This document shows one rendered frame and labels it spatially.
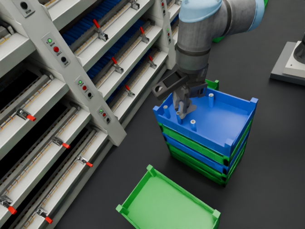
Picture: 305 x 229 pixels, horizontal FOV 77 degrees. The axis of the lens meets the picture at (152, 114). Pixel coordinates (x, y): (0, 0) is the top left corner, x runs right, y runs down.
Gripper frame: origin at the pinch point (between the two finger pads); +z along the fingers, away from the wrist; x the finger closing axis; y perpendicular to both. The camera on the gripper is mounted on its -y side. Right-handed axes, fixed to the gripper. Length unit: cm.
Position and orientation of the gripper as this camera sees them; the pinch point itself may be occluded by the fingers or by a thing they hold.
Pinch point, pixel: (177, 112)
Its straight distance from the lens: 69.7
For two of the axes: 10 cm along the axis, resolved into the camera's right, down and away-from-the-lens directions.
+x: -3.6, -6.8, 6.4
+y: 9.3, -2.6, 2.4
